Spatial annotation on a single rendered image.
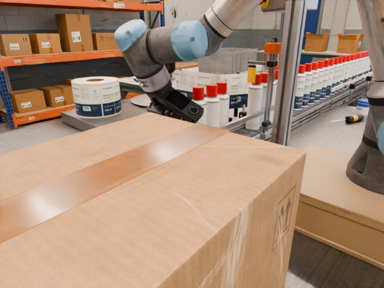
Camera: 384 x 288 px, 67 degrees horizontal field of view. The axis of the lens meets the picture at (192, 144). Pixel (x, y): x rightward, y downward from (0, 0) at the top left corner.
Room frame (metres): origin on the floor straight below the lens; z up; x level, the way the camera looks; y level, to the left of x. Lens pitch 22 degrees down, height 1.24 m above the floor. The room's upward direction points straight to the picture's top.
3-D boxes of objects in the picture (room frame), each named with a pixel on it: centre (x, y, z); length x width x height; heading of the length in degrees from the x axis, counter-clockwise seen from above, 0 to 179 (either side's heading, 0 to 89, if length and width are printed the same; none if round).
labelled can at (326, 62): (1.54, -0.69, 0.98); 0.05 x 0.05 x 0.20
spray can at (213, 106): (0.84, -0.06, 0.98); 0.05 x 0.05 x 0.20
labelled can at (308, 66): (1.37, -0.54, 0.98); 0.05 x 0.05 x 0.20
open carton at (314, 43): (6.27, -2.55, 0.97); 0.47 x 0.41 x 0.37; 135
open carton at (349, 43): (5.86, -3.02, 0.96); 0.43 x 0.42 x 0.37; 46
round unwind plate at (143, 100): (1.49, 0.17, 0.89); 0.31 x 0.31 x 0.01
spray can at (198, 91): (0.81, -0.02, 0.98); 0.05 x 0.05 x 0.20
